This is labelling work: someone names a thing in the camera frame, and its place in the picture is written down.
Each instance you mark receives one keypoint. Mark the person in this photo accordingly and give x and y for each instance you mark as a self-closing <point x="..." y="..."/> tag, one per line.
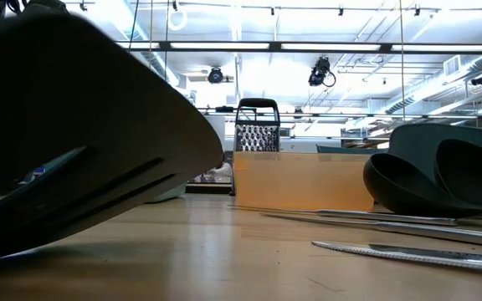
<point x="224" y="169"/>

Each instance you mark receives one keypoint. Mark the black plastic serving spoon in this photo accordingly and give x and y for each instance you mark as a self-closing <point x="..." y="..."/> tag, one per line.
<point x="475" y="175"/>

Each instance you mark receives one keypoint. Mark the teal flat tray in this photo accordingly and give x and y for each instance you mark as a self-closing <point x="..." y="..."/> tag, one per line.
<point x="350" y="149"/>

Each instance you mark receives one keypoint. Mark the black slotted spatula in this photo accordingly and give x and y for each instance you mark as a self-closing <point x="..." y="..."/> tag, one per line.
<point x="98" y="104"/>

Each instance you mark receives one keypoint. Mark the silver serrated knife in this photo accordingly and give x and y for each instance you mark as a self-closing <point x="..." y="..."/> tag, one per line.
<point x="412" y="253"/>

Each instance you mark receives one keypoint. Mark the thin vertical pole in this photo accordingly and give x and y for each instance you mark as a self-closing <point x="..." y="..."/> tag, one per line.
<point x="401" y="62"/>

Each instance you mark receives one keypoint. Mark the white cabinet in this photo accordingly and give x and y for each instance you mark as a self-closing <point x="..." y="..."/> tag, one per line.
<point x="218" y="134"/>

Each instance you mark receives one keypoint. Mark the black round ceiling camera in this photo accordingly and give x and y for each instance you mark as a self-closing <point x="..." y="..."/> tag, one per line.
<point x="215" y="76"/>

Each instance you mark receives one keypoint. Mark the black ceiling lamp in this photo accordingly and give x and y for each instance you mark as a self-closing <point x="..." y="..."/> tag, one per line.
<point x="481" y="79"/>

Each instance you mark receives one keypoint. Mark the black horizontal rail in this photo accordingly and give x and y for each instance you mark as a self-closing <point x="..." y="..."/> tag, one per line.
<point x="350" y="115"/>

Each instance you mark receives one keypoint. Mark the black overhead frame bar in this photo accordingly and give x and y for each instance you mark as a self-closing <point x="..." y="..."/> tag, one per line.
<point x="274" y="46"/>

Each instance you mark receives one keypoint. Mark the translucent orange plastic container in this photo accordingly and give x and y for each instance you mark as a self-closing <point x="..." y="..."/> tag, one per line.
<point x="304" y="184"/>

